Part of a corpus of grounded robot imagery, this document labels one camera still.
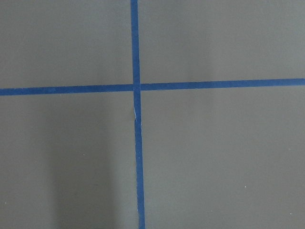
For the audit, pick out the blue tape line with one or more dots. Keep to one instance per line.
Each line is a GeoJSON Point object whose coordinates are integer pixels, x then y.
{"type": "Point", "coordinates": [214, 84]}
{"type": "Point", "coordinates": [135, 47]}

